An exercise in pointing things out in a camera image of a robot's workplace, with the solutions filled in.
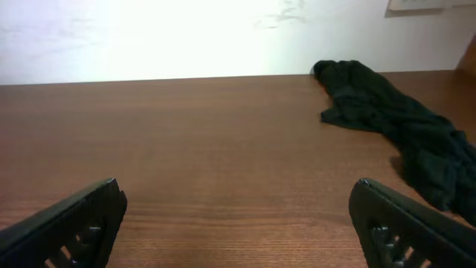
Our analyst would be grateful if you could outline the dark green t-shirt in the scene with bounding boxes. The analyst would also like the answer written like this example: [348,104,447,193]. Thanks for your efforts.
[312,60,475,225]

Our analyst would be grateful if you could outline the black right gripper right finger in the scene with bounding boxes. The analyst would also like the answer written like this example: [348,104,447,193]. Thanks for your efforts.
[349,178,475,267]

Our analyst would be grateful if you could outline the white wall plate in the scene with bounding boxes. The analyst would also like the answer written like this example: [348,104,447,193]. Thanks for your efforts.
[387,0,475,11]

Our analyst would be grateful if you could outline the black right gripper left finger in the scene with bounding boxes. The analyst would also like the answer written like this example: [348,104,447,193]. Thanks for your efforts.
[1,178,127,267]

